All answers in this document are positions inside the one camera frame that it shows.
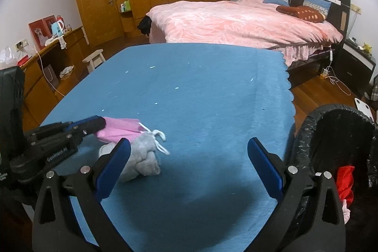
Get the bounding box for bed with pink blanket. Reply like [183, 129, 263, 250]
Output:
[146, 0, 345, 67]

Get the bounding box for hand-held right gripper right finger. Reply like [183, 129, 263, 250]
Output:
[247, 137, 347, 252]

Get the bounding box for red box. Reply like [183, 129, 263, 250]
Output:
[17, 54, 32, 67]

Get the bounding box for white plastic bag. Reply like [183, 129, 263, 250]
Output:
[0, 46, 15, 67]

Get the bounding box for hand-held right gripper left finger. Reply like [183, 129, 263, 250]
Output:
[32, 137, 132, 252]

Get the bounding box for white charging cable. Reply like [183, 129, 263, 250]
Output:
[325, 61, 352, 96]

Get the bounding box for wooden desk with items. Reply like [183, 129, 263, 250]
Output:
[18, 26, 89, 123]

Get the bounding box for bin with black bag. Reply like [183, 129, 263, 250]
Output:
[285, 105, 378, 252]

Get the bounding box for wooden door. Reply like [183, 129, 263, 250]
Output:
[74, 0, 125, 46]

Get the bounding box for red fleece cloth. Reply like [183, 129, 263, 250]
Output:
[337, 165, 356, 209]

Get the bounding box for white bathroom scale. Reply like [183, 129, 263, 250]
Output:
[354, 97, 374, 123]

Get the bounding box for grey sock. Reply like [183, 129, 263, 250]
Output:
[98, 132, 161, 183]

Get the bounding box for brown paper bag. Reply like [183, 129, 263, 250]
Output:
[43, 64, 60, 89]

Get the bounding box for dark nightstand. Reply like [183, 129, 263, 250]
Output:
[335, 40, 377, 100]

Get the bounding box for red-brown spotted pillow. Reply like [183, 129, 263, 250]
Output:
[276, 5, 327, 24]

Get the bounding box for dark bed headboard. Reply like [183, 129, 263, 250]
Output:
[251, 0, 352, 41]

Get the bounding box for black cloth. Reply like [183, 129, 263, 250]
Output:
[137, 15, 153, 36]

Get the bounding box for red picture frame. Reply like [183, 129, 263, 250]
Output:
[29, 20, 48, 48]
[43, 15, 56, 34]

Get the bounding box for light blue kettle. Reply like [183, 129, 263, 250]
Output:
[51, 20, 66, 37]

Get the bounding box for small white stool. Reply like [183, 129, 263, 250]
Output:
[82, 49, 106, 74]

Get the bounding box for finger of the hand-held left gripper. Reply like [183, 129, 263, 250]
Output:
[30, 130, 99, 147]
[25, 116, 106, 138]

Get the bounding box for pink face mask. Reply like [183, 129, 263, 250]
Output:
[96, 117, 171, 156]

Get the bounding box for grey cloth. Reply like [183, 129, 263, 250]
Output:
[366, 75, 378, 102]

